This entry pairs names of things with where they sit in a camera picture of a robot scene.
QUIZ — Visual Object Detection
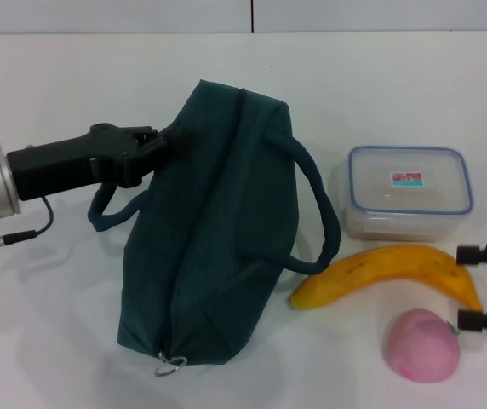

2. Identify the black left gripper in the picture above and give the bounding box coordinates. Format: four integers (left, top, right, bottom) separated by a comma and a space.
6, 123, 194, 202

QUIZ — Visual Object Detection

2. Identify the pink peach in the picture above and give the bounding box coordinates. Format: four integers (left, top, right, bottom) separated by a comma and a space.
386, 308, 461, 383

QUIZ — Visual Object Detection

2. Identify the clear blue-rimmed food container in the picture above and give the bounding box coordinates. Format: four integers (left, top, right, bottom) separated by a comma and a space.
340, 146, 474, 243

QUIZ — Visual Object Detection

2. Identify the yellow banana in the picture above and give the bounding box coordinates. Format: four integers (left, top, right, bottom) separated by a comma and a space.
289, 245, 484, 312

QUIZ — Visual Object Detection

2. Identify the dark teal lunch bag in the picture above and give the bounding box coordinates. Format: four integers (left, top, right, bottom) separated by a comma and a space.
86, 78, 341, 368

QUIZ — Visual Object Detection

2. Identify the metal zipper pull ring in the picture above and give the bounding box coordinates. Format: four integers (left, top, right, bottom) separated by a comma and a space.
154, 351, 188, 377

